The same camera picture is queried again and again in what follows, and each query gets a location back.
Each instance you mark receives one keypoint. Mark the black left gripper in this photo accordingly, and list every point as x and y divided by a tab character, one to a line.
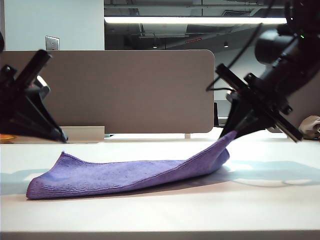
15	100

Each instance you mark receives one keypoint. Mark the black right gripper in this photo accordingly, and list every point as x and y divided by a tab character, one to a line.
272	95

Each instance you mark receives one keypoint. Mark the purple microfibre cloth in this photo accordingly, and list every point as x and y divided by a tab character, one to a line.
112	175

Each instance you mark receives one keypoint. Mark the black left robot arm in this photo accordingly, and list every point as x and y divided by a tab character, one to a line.
1	41

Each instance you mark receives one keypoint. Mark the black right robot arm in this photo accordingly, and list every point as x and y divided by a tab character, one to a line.
295	37

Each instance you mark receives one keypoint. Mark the orange yellow cloth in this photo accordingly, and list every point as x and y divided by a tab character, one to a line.
6	138

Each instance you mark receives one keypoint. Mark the crumpled brown cloth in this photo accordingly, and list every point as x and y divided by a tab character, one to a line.
310	127

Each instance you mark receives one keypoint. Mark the grey background divider panel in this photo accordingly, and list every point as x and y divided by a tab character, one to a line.
221	108

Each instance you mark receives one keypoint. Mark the black ceiling spot lamp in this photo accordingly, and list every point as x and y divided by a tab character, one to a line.
226	45

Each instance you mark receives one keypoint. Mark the long ceiling light strip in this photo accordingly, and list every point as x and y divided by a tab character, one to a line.
187	20

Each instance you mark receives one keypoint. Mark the black right wrist camera bar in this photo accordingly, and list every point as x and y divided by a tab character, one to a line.
231	77

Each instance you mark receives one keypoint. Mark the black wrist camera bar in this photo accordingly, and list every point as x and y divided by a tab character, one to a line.
231	77
32	67

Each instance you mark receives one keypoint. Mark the black left wrist camera bar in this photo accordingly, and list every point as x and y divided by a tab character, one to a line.
32	67

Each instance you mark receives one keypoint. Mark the metal wall switch plate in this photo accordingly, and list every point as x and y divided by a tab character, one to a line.
52	43

